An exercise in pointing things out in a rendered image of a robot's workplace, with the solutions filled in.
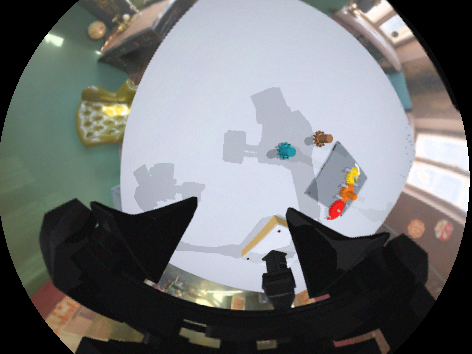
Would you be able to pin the brown gear with tall hub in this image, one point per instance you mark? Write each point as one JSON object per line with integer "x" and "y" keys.
{"x": 322, "y": 138}

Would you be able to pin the teal gear with tall hub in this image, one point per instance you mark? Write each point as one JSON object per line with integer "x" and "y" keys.
{"x": 286, "y": 151}

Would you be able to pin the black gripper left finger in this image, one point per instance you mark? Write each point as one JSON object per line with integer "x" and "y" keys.
{"x": 151, "y": 237}

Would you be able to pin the red gear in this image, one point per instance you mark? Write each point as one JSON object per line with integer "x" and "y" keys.
{"x": 338, "y": 205}

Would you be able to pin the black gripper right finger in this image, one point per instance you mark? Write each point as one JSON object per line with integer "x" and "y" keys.
{"x": 324, "y": 254}

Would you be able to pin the orange gear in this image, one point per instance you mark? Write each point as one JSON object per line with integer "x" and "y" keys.
{"x": 347, "y": 193}

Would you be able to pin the yellow gear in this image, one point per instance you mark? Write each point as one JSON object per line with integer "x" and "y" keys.
{"x": 350, "y": 178}

